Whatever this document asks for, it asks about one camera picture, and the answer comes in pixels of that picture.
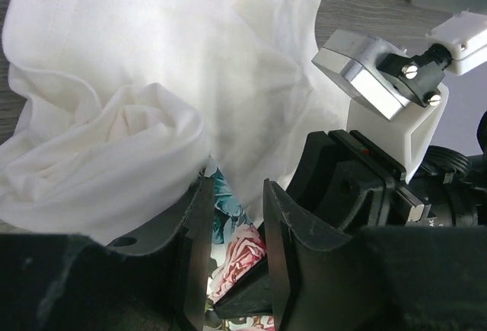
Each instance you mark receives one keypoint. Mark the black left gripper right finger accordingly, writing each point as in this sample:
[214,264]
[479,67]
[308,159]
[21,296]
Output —
[382,278]

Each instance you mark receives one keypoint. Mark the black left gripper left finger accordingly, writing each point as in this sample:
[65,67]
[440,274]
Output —
[152,278]

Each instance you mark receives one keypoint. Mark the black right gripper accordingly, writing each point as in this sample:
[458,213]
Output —
[348,182]

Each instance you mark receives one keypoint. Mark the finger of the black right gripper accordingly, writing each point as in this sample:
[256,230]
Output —
[249,296]

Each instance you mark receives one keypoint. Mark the white t shirt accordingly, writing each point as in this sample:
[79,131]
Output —
[128,103]

